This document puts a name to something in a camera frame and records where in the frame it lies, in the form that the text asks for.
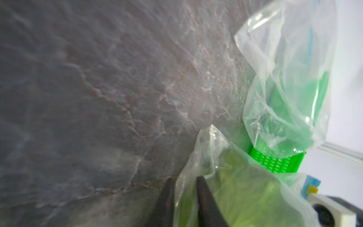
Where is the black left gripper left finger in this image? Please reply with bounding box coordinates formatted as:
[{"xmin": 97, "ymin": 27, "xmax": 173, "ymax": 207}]
[{"xmin": 147, "ymin": 177, "xmax": 176, "ymax": 227}]

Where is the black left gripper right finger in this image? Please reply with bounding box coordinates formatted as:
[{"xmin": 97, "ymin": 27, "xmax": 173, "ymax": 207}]
[{"xmin": 196, "ymin": 176, "xmax": 229, "ymax": 227}]

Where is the clear zip-top bag blue seal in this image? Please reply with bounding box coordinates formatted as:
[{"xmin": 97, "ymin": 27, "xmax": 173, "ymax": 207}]
[{"xmin": 234, "ymin": 1, "xmax": 337, "ymax": 159}]

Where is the green plastic basket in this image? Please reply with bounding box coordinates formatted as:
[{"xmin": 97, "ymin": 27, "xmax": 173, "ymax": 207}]
[{"xmin": 244, "ymin": 72, "xmax": 330, "ymax": 173}]

